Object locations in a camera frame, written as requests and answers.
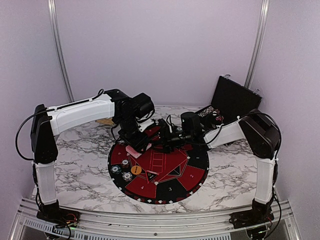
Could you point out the aluminium front rail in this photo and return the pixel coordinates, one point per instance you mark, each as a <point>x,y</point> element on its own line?
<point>205,225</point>

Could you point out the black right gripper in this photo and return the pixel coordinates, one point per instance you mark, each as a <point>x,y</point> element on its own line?
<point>167,147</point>

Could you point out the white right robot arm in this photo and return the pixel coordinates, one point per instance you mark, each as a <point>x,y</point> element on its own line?
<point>257,129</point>

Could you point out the left aluminium wall post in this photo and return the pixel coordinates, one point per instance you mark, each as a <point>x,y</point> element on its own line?
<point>59,50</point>

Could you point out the round red black poker mat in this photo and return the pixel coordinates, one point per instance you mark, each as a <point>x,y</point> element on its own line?
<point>181,173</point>

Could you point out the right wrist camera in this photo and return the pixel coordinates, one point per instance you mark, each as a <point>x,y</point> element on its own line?
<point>165,128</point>

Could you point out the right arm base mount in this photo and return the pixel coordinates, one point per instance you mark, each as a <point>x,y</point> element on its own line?
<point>258,214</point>

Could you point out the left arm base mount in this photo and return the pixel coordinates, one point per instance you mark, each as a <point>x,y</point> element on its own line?
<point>54,214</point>

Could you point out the black poker chip case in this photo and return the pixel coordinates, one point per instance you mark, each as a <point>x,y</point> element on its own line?
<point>229,101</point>

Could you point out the orange round blind button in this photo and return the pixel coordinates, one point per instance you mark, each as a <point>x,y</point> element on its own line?
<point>136,170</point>

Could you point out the black triangular button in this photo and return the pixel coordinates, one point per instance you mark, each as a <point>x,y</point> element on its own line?
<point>150,175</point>

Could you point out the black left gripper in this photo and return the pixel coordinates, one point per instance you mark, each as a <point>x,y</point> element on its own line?
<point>138,143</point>

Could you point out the red playing card deck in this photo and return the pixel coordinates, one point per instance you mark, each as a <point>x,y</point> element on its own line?
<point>136,154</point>

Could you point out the aluminium wall post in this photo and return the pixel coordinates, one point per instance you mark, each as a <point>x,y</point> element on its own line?
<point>59,50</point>
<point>261,28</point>

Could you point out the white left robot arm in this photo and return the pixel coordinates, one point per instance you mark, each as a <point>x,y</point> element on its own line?
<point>130,114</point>

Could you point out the small orange black chip pile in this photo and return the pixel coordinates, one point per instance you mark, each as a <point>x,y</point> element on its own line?
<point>125,163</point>

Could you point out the woven bamboo tray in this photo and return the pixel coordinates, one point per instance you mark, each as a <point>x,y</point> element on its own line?
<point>105,121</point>

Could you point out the right aluminium wall post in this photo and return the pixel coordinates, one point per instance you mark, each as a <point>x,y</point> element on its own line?
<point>261,28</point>

